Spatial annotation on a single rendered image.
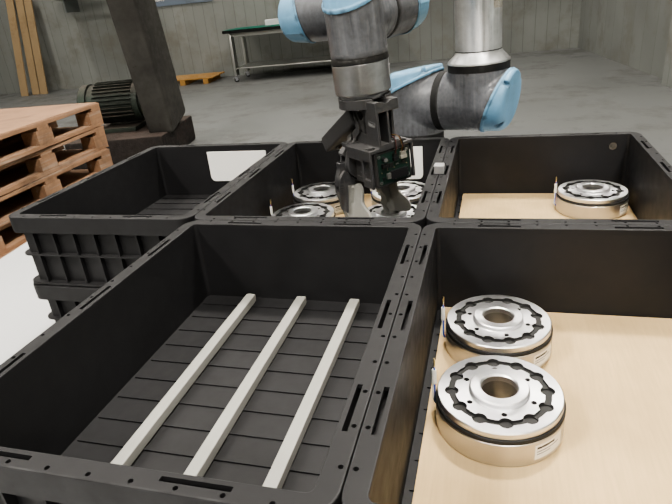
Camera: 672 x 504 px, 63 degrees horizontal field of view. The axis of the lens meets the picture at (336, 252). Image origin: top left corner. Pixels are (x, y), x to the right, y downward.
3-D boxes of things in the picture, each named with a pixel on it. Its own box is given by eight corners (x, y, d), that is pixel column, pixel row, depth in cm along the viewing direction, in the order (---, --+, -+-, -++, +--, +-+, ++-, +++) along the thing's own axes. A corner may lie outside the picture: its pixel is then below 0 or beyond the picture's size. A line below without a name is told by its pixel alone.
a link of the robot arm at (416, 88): (404, 125, 126) (401, 62, 120) (460, 126, 118) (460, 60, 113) (377, 136, 117) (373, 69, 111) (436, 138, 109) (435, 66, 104)
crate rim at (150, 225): (156, 156, 115) (153, 145, 114) (291, 153, 106) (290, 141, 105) (7, 232, 80) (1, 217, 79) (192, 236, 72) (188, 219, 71)
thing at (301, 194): (304, 184, 104) (304, 181, 104) (356, 184, 101) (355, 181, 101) (286, 203, 95) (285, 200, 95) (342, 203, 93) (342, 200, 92)
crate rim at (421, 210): (292, 153, 106) (290, 141, 105) (450, 150, 98) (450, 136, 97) (192, 236, 72) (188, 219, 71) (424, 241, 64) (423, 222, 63)
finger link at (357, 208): (361, 253, 78) (365, 189, 75) (340, 241, 83) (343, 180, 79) (379, 250, 79) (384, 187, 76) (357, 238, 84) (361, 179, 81)
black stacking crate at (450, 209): (451, 201, 102) (451, 140, 97) (628, 201, 94) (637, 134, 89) (428, 312, 68) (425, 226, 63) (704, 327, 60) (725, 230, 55)
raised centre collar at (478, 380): (474, 369, 49) (474, 363, 48) (532, 378, 47) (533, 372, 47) (463, 405, 45) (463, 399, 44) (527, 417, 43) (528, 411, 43)
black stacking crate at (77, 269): (166, 200, 118) (154, 148, 114) (296, 200, 110) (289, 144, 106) (30, 290, 84) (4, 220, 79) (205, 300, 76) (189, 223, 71)
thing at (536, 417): (450, 352, 52) (450, 347, 52) (566, 370, 48) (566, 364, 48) (424, 425, 44) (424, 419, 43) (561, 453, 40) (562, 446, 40)
